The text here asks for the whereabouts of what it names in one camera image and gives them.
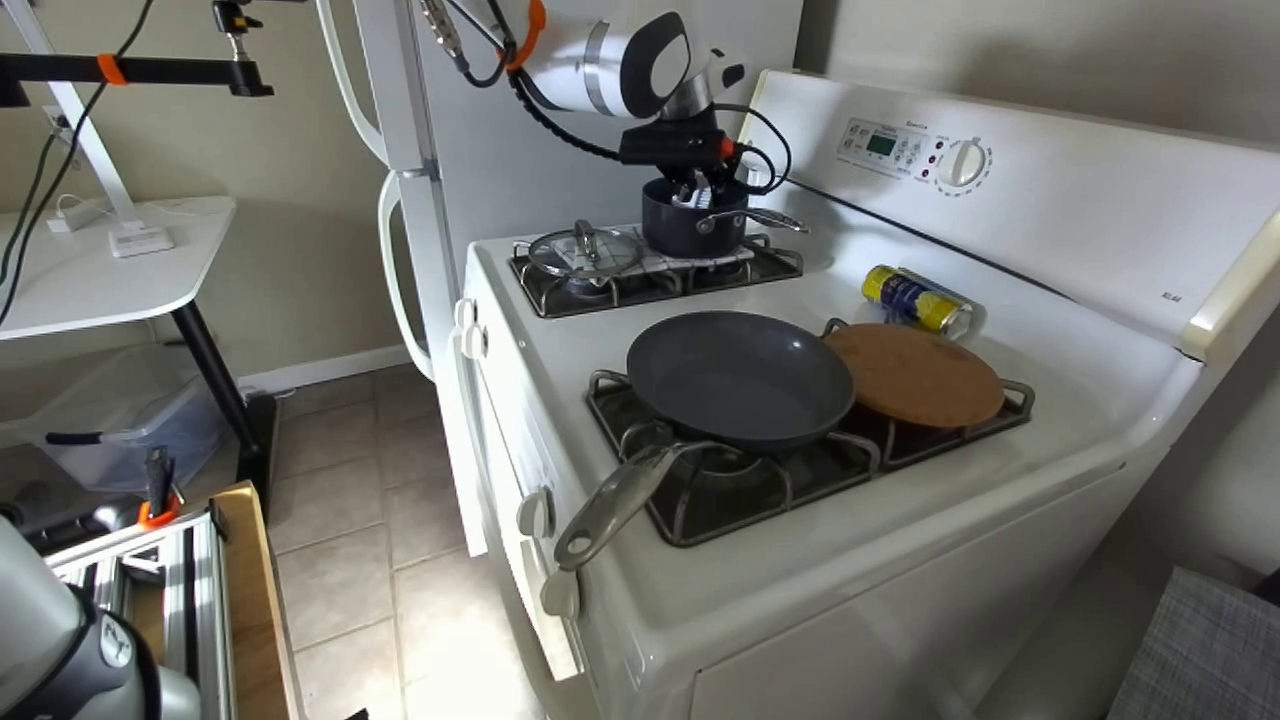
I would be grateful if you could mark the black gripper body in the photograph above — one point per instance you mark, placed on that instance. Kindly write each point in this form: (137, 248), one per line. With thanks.
(682, 144)

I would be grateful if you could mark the dark blue pot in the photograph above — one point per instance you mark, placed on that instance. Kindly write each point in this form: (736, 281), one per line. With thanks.
(682, 231)

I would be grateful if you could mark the glass pot lid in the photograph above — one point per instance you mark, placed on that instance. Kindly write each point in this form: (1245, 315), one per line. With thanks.
(584, 253)

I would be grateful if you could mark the small black burner grate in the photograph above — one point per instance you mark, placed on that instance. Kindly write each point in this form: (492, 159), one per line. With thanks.
(664, 287)

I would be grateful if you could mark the white refrigerator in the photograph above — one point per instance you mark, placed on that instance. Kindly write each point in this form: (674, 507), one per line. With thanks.
(505, 173)

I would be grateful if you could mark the dark grey frying pan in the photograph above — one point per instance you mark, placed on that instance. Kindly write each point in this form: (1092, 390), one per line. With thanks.
(746, 383)

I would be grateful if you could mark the yellow blue spray can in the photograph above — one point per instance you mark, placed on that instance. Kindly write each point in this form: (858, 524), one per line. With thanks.
(913, 302)

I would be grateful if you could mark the white stove knob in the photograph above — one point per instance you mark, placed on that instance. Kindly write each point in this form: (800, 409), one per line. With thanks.
(964, 160)

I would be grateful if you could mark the round cork trivet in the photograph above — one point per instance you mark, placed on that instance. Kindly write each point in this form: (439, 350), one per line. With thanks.
(920, 383)

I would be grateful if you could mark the large black burner grate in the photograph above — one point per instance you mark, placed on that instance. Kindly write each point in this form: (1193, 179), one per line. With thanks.
(746, 502)

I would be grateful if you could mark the white gas stove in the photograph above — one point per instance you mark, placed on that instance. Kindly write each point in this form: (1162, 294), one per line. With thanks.
(933, 625)

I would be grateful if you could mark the small white block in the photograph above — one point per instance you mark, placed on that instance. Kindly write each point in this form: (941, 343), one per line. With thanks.
(141, 241)

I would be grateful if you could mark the white table black leg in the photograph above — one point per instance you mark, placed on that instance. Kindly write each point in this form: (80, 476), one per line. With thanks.
(92, 281)

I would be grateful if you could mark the white metal stand leg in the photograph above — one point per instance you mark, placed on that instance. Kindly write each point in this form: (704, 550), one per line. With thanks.
(84, 135)

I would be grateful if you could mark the clear plastic storage bin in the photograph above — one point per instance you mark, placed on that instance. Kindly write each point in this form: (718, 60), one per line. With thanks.
(123, 427)

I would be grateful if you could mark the orange clamp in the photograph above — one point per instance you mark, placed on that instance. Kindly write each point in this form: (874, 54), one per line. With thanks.
(161, 508)

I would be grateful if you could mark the black bar orange tape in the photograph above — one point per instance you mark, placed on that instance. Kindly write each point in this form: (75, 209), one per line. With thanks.
(55, 71)

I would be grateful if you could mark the metal rack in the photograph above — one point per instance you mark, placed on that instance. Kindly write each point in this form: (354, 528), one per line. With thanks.
(174, 613)

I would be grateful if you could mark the grey checkered cloth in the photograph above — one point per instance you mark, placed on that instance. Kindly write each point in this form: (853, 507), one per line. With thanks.
(1202, 652)

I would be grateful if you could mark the wooden cart frame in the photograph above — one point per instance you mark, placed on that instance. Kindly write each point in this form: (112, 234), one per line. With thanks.
(255, 602)

